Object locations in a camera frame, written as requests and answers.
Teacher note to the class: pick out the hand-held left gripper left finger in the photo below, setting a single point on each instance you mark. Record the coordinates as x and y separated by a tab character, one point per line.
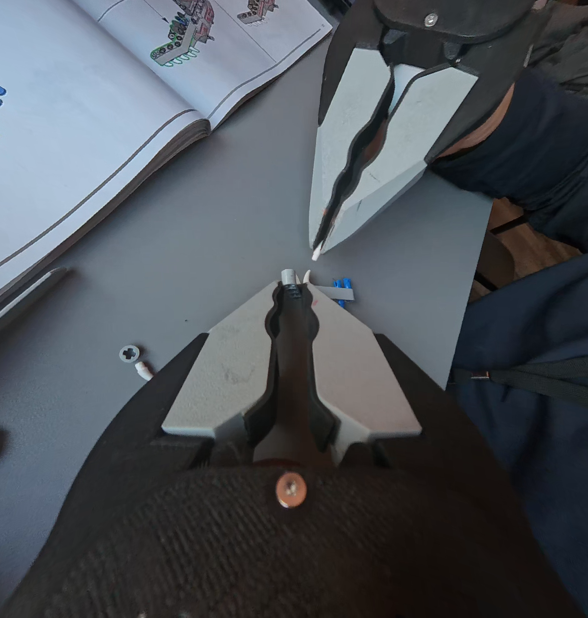
221	376

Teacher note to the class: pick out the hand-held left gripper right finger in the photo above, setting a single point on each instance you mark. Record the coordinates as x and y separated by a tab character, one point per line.
361	381

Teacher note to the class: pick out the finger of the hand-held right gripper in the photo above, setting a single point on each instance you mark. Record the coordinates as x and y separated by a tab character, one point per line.
342	120
419	125

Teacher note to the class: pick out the grey bent lego beam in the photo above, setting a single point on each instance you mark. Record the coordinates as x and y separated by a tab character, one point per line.
291	276

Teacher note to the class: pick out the person's right forearm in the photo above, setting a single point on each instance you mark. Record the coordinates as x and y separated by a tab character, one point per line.
540	159

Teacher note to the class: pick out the small grey lego bush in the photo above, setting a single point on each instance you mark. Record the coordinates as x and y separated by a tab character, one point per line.
123	356

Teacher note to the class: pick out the open lego instruction booklet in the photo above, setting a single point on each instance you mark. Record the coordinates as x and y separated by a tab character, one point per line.
81	120

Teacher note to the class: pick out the person's torso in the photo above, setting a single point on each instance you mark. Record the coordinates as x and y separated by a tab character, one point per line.
540	458

